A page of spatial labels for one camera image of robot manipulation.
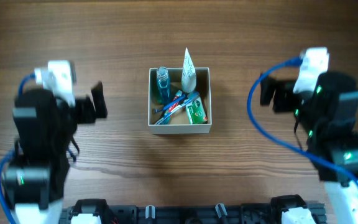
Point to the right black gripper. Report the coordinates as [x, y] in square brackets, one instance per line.
[278, 96]

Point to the green Dettol soap bar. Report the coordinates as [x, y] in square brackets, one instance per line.
[196, 113]

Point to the white cardboard box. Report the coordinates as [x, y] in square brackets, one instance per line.
[179, 123]

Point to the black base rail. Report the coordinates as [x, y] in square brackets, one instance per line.
[244, 213]

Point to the white lotion tube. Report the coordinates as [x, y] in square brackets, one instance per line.
[188, 79]

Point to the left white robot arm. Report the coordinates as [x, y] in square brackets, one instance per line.
[32, 184]

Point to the blue mouthwash bottle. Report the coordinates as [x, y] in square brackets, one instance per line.
[163, 84]

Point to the teal toothpaste tube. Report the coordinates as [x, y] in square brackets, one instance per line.
[165, 119]

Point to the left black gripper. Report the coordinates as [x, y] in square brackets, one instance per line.
[89, 108]

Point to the blue white toothbrush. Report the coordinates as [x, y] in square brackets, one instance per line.
[188, 99]

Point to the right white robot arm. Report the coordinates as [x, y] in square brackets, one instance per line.
[328, 113]

